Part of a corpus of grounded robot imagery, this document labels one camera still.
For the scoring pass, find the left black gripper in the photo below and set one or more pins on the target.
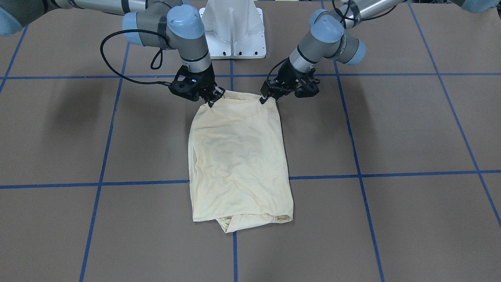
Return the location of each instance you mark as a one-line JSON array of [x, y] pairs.
[[287, 75]]

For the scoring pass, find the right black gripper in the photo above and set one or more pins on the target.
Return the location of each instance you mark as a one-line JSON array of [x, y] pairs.
[[205, 80]]

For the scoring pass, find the cream long-sleeve California shirt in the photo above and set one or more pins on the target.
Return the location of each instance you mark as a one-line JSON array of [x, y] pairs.
[[238, 171]]

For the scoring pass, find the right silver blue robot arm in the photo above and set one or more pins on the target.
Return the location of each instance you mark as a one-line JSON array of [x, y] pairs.
[[164, 24]]

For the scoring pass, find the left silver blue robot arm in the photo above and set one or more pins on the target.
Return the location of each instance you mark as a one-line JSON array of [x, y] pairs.
[[327, 38]]

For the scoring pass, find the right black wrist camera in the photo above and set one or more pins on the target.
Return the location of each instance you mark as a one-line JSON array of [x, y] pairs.
[[186, 84]]

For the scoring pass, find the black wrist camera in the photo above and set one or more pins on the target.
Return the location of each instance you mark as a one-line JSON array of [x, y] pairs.
[[307, 84], [186, 84]]

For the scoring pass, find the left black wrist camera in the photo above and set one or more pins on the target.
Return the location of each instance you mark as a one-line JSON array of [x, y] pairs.
[[307, 84]]

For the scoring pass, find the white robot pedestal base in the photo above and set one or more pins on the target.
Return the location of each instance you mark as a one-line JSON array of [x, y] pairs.
[[234, 29]]

